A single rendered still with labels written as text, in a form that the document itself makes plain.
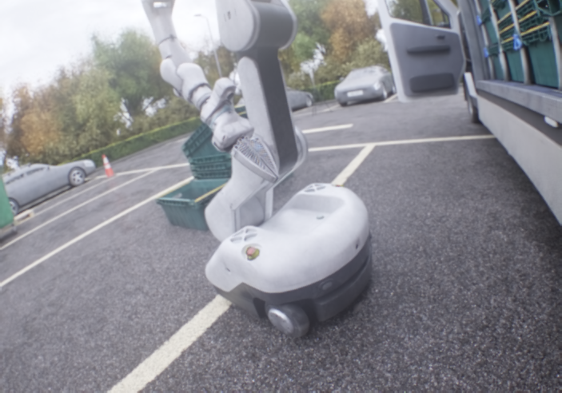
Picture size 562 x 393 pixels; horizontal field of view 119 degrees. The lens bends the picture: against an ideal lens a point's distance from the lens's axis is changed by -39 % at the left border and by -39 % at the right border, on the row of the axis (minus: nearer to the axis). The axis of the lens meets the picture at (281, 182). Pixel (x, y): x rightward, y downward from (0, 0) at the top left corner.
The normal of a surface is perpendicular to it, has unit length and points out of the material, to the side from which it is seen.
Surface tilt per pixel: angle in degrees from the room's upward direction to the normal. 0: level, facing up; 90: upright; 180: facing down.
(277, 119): 92
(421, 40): 92
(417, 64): 88
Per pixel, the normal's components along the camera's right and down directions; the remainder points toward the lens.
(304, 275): 0.19, 0.25
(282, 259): -0.13, -0.42
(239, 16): -0.57, 0.35
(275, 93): 0.73, 0.07
